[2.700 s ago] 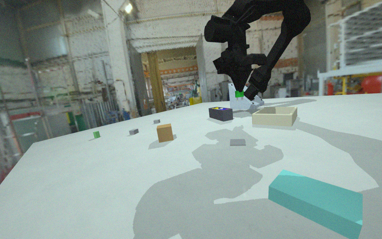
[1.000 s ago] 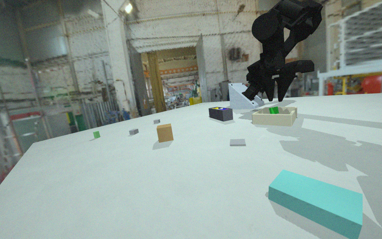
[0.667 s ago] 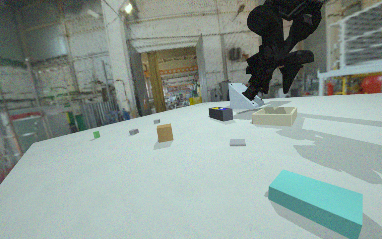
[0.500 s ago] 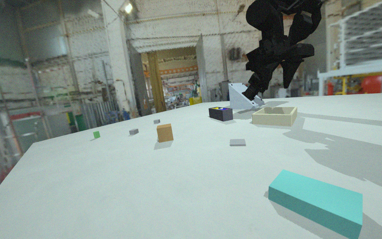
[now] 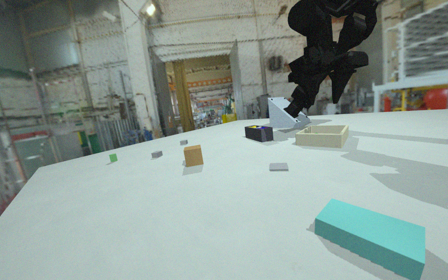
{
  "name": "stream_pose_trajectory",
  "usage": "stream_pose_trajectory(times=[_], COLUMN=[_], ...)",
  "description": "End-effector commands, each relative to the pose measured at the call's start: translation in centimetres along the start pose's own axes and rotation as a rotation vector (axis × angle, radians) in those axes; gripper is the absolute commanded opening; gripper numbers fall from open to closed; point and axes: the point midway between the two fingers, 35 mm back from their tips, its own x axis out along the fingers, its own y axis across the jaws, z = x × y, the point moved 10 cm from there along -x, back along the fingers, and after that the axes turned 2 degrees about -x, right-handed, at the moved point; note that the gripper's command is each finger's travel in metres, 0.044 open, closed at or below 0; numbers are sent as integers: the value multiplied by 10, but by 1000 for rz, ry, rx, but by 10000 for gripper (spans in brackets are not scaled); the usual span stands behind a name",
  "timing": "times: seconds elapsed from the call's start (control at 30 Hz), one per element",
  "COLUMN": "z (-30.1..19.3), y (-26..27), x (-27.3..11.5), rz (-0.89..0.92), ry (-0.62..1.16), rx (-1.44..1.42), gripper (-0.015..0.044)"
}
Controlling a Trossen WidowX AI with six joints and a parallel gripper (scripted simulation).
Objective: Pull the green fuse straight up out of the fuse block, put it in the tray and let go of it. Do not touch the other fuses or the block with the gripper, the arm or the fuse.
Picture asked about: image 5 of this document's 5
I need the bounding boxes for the brown cube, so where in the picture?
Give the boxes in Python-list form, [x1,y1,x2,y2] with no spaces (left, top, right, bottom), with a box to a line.
[184,145,203,167]

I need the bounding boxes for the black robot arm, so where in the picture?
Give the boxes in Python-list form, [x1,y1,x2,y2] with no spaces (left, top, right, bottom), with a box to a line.
[284,0,378,118]

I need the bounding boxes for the cream square tray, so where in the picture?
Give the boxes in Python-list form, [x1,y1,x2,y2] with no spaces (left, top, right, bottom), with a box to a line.
[296,125,349,149]

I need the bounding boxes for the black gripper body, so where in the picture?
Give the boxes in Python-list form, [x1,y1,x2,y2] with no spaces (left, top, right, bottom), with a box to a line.
[288,35,369,82]

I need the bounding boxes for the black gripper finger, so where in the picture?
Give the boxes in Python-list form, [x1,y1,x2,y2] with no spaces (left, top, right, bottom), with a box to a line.
[327,70,357,104]
[294,80,317,105]

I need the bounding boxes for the small green block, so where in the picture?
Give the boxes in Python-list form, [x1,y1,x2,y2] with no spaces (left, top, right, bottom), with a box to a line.
[109,154,117,162]

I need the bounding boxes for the teal rectangular block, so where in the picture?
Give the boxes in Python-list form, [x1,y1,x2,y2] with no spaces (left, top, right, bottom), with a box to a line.
[315,199,425,280]

